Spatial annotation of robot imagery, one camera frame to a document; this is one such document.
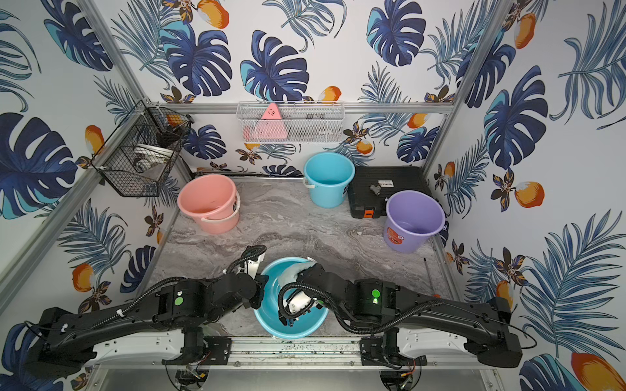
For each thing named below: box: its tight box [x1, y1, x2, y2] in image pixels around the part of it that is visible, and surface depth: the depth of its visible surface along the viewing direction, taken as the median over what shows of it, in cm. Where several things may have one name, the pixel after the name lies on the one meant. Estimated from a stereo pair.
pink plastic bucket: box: [176, 174, 242, 235], surface depth 98 cm
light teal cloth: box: [279, 256, 318, 288], surface depth 65 cm
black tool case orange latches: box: [348, 166, 433, 219], surface depth 109 cm
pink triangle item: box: [249, 102, 288, 141], surface depth 92 cm
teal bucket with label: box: [303, 151, 356, 209], surface depth 108 cm
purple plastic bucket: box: [383, 189, 446, 254], surface depth 94 cm
